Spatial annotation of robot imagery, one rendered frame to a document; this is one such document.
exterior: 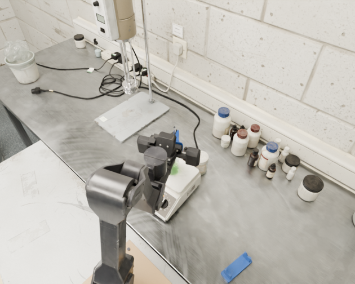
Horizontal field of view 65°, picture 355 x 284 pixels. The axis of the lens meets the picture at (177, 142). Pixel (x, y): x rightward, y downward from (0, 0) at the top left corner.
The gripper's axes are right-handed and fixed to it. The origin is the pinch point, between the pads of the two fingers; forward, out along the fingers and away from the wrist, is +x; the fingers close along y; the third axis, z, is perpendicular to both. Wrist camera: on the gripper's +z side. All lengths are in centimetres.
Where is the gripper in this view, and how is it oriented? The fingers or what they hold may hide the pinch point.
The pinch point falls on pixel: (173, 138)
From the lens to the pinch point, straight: 84.4
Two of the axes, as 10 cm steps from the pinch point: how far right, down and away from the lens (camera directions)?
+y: -9.5, -2.3, 2.1
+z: -0.1, -6.6, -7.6
